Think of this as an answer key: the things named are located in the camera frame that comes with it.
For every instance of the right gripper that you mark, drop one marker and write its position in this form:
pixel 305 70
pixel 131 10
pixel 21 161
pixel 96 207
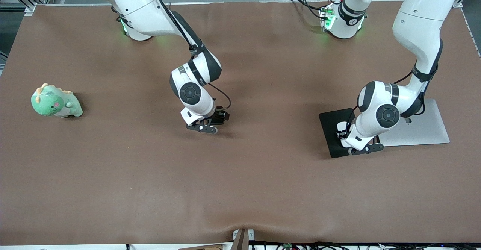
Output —
pixel 217 117

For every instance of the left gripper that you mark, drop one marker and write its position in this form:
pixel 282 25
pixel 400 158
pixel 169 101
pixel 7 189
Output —
pixel 342 132

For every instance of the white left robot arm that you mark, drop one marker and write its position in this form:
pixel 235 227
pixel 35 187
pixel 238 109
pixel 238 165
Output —
pixel 424 17

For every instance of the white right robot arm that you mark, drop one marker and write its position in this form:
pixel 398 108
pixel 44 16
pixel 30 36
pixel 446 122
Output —
pixel 135 2

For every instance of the black mouse pad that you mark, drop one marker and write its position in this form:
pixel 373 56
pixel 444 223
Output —
pixel 330 137

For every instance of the brown table cover mat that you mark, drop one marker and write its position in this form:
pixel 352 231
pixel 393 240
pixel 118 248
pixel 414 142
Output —
pixel 240 174

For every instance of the silver laptop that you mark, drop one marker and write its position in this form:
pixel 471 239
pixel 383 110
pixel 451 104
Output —
pixel 432 129

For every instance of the green dinosaur plush toy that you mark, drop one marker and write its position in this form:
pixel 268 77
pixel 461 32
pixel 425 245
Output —
pixel 50 103

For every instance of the metal table edge bracket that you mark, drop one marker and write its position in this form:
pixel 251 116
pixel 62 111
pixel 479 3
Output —
pixel 240 240

